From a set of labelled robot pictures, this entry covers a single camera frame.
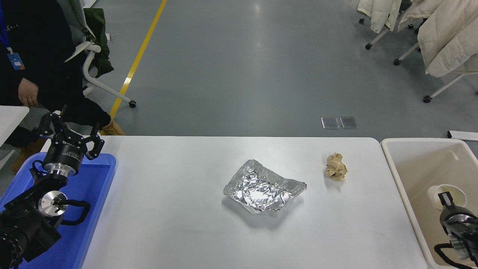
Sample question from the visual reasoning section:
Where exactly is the dark green jacket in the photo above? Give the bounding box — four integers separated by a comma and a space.
84, 8, 114, 78

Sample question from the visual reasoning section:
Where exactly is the small white side table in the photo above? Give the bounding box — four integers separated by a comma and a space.
0, 105, 30, 169

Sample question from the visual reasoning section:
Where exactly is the white flat bar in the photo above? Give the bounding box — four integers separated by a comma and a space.
447, 130, 478, 141

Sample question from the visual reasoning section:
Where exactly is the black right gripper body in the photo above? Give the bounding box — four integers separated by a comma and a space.
440, 207, 472, 225

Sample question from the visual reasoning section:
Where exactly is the tan paper ball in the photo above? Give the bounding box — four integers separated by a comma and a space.
324, 152, 348, 183

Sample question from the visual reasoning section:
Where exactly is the tan work boot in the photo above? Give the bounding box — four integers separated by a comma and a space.
11, 138, 47, 174
100, 119, 126, 136

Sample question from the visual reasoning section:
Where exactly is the person's left hand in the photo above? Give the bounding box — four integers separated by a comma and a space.
18, 78, 39, 107

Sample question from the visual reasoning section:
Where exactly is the blue lanyard badge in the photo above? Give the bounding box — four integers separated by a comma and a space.
0, 4, 26, 71

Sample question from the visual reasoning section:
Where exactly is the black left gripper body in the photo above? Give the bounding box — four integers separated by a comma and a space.
43, 131, 89, 173

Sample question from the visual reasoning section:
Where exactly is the white paper cup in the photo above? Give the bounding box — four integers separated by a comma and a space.
427, 184, 467, 212

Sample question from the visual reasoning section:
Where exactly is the blue plastic tray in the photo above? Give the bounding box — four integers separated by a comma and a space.
0, 152, 117, 269

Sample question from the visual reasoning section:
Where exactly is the white rolling chair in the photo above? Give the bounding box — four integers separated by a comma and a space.
358, 17, 391, 50
393, 22, 420, 66
423, 72, 478, 103

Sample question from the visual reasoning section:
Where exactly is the large pale plastic bin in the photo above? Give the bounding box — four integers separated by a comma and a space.
380, 137, 478, 269

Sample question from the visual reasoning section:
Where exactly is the grey white office chair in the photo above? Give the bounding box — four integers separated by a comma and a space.
56, 0, 137, 109

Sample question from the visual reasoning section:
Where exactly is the silver foil tray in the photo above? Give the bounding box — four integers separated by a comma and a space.
223, 160, 307, 218

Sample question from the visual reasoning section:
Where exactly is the person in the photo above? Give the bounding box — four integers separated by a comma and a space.
0, 0, 126, 174

